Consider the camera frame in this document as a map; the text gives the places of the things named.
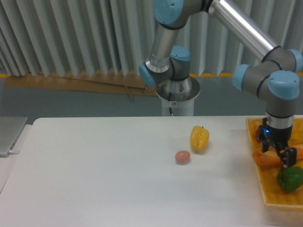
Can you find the brown egg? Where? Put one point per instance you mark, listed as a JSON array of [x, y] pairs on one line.
[[182, 157]]

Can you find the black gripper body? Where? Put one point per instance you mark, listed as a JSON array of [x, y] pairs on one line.
[[274, 135]]

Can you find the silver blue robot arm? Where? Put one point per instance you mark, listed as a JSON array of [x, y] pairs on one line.
[[274, 80]]

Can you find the yellow bell pepper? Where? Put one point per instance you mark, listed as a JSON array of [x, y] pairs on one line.
[[199, 138]]

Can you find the orange baguette bread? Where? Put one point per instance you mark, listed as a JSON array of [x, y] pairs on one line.
[[270, 157]]

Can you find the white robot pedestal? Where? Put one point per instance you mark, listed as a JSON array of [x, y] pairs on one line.
[[177, 108]]

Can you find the red bell pepper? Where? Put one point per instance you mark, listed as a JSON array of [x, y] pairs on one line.
[[257, 133]]

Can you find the silver laptop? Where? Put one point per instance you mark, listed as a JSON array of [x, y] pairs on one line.
[[10, 131]]

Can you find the brown cardboard sheet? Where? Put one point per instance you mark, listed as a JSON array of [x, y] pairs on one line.
[[130, 85]]

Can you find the green bell pepper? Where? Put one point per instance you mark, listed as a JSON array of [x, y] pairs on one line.
[[291, 178]]

